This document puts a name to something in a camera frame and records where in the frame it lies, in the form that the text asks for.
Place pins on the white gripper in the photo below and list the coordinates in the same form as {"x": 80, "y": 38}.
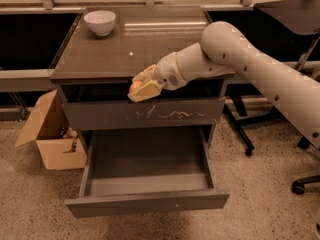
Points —
{"x": 167, "y": 71}

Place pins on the orange fruit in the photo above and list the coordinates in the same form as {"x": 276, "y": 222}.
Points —
{"x": 134, "y": 86}

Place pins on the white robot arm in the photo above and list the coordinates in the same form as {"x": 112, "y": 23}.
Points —
{"x": 223, "y": 46}

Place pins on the grey drawer cabinet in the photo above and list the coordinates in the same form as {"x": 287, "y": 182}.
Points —
{"x": 141, "y": 37}

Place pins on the scratched middle grey drawer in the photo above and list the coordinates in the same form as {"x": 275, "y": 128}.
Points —
{"x": 103, "y": 107}

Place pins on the open bottom grey drawer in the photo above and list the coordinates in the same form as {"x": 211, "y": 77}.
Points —
{"x": 134, "y": 171}

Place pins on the white ceramic bowl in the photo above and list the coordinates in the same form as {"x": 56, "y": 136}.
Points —
{"x": 100, "y": 22}

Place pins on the open cardboard box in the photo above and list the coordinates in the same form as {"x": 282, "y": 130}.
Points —
{"x": 48, "y": 127}

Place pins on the black office chair base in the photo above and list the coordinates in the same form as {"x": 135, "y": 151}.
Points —
{"x": 298, "y": 186}

